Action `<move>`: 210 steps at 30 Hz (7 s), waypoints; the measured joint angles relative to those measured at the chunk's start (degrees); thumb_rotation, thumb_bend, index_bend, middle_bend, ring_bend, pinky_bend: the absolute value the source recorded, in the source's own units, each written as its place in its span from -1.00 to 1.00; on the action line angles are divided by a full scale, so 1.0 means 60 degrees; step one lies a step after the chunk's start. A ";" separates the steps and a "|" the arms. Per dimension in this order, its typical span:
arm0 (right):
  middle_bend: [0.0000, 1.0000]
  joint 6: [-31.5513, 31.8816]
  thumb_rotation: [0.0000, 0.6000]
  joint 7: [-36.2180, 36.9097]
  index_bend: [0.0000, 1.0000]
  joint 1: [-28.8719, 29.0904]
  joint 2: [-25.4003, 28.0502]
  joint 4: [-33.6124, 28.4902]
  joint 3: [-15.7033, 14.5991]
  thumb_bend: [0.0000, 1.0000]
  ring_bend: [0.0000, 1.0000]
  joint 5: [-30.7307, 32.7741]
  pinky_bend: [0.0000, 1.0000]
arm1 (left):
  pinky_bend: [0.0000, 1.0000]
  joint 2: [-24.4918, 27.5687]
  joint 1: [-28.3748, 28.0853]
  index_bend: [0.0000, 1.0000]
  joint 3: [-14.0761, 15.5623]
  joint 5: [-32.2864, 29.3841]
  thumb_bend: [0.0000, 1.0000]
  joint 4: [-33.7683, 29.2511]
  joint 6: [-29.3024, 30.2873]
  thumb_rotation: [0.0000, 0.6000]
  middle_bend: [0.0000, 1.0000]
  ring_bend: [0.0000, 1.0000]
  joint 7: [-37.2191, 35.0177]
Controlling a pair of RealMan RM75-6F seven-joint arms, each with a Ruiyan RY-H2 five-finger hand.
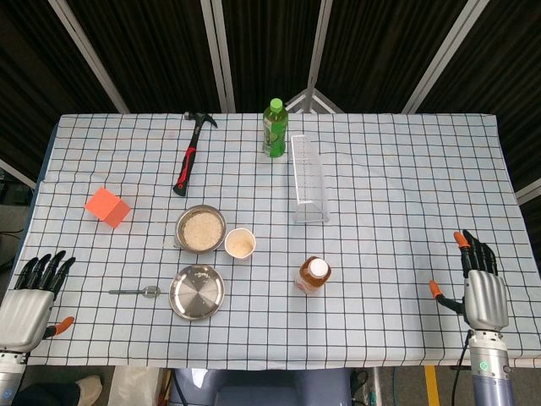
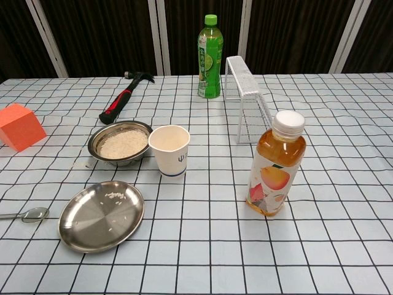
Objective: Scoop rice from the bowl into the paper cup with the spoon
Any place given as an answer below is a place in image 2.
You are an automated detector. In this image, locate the metal spoon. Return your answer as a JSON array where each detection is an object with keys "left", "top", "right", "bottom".
[{"left": 0, "top": 206, "right": 50, "bottom": 224}]

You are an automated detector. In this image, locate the white paper cup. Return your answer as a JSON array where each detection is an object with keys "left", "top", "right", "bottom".
[{"left": 148, "top": 125, "right": 191, "bottom": 178}]

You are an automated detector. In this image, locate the white rice pile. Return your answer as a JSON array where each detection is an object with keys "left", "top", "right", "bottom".
[{"left": 99, "top": 129, "right": 149, "bottom": 160}]

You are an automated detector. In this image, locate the stainless steel bowl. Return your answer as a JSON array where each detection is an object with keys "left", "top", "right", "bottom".
[{"left": 87, "top": 120, "right": 154, "bottom": 168}]

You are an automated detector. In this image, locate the green tea bottle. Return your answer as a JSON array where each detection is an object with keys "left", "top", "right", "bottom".
[{"left": 197, "top": 14, "right": 224, "bottom": 100}]

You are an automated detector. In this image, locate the peach drink bottle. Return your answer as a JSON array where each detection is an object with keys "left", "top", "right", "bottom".
[{"left": 245, "top": 109, "right": 307, "bottom": 218}]

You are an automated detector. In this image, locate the black red claw hammer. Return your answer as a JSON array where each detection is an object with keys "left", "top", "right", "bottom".
[{"left": 98, "top": 71, "right": 156, "bottom": 125}]

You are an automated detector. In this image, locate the checked blue tablecloth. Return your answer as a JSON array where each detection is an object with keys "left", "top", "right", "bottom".
[{"left": 0, "top": 73, "right": 393, "bottom": 295}]

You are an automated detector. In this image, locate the stainless steel plate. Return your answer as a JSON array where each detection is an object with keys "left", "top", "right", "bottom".
[{"left": 58, "top": 180, "right": 146, "bottom": 254}]

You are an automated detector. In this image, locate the orange foam block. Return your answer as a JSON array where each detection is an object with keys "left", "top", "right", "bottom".
[{"left": 0, "top": 103, "right": 48, "bottom": 153}]

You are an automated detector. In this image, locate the white wire rack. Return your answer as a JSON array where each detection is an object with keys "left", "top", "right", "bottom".
[{"left": 223, "top": 55, "right": 274, "bottom": 144}]

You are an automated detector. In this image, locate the white partition frame post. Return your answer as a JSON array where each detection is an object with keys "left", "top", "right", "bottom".
[
  {"left": 147, "top": 0, "right": 165, "bottom": 76},
  {"left": 156, "top": 0, "right": 171, "bottom": 76},
  {"left": 238, "top": 0, "right": 253, "bottom": 76},
  {"left": 25, "top": 0, "right": 69, "bottom": 78},
  {"left": 329, "top": 0, "right": 372, "bottom": 74}
]

